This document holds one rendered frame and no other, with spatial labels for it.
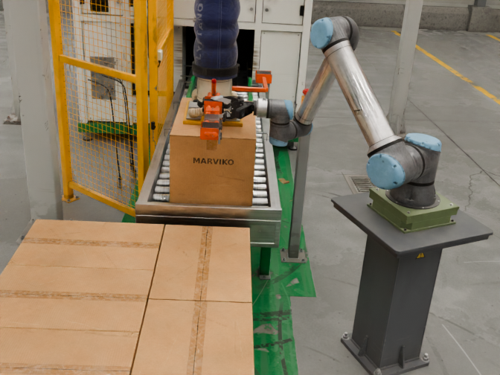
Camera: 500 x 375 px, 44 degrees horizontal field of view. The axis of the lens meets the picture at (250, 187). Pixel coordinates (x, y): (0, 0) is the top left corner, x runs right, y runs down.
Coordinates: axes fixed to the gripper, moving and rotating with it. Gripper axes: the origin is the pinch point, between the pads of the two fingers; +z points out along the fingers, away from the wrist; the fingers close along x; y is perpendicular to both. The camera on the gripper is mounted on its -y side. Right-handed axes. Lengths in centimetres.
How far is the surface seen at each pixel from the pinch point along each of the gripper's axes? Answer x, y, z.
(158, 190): -54, 22, 27
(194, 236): -53, -26, 5
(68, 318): -53, -90, 46
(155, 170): -49, 36, 31
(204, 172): -30.9, -4.4, 2.5
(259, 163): -55, 67, -27
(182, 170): -30.3, -4.3, 13.0
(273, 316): -107, -11, -36
